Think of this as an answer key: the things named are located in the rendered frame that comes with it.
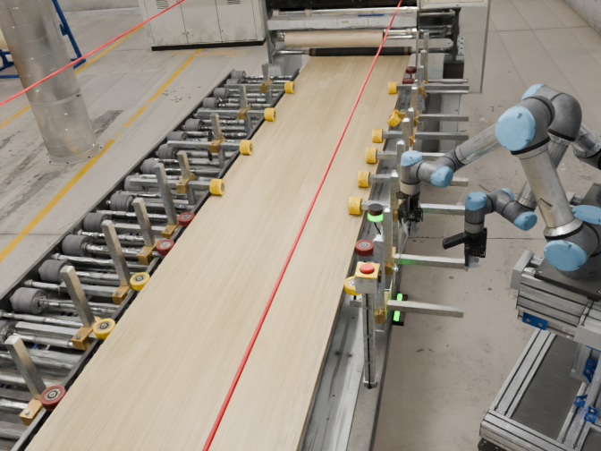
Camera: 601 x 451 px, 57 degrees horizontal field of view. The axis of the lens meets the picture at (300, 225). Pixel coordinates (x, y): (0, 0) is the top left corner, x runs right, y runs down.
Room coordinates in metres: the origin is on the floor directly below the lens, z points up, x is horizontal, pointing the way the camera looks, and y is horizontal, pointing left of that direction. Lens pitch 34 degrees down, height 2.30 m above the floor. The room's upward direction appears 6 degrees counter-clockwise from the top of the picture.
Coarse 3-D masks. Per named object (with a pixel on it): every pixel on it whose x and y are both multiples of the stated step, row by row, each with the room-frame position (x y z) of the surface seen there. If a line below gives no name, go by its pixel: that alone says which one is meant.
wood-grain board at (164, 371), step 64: (320, 64) 4.35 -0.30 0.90; (384, 64) 4.18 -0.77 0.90; (320, 128) 3.13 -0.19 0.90; (384, 128) 3.03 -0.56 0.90; (256, 192) 2.43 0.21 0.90; (320, 192) 2.36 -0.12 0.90; (192, 256) 1.94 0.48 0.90; (256, 256) 1.89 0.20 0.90; (320, 256) 1.85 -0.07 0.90; (128, 320) 1.58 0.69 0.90; (192, 320) 1.54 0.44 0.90; (256, 320) 1.50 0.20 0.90; (320, 320) 1.46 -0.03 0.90; (128, 384) 1.26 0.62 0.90; (192, 384) 1.23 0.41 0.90; (256, 384) 1.21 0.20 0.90; (64, 448) 1.04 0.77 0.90; (128, 448) 1.02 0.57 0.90; (192, 448) 0.99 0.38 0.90; (256, 448) 0.97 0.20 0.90
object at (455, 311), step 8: (352, 296) 1.66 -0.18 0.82; (360, 296) 1.66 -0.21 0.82; (352, 304) 1.63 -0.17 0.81; (360, 304) 1.62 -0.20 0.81; (392, 304) 1.59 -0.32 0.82; (400, 304) 1.59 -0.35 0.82; (408, 304) 1.58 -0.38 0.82; (416, 304) 1.58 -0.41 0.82; (424, 304) 1.57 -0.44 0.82; (432, 304) 1.57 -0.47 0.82; (416, 312) 1.56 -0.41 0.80; (424, 312) 1.55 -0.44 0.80; (432, 312) 1.54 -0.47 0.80; (440, 312) 1.53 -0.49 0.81; (448, 312) 1.52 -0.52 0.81; (456, 312) 1.51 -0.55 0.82
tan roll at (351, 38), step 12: (288, 36) 4.59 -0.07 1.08; (300, 36) 4.56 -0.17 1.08; (312, 36) 4.53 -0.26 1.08; (324, 36) 4.50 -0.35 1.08; (336, 36) 4.46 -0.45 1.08; (348, 36) 4.44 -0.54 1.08; (360, 36) 4.40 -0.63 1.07; (372, 36) 4.37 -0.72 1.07; (384, 36) 4.39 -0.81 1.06; (396, 36) 4.36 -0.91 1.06; (408, 36) 4.33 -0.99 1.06
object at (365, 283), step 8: (360, 264) 1.36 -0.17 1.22; (376, 264) 1.35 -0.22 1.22; (360, 272) 1.32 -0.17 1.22; (376, 272) 1.31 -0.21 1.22; (360, 280) 1.30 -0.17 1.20; (368, 280) 1.29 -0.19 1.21; (376, 280) 1.29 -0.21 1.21; (360, 288) 1.30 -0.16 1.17; (368, 288) 1.29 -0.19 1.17; (376, 288) 1.29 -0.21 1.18
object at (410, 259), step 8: (360, 256) 1.87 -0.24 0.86; (368, 256) 1.86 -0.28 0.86; (408, 256) 1.83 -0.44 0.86; (416, 256) 1.83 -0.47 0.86; (424, 256) 1.82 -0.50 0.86; (408, 264) 1.81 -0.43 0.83; (416, 264) 1.80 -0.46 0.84; (424, 264) 1.79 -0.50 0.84; (432, 264) 1.78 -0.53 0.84; (440, 264) 1.77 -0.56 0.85; (448, 264) 1.76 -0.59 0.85; (456, 264) 1.75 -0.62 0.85
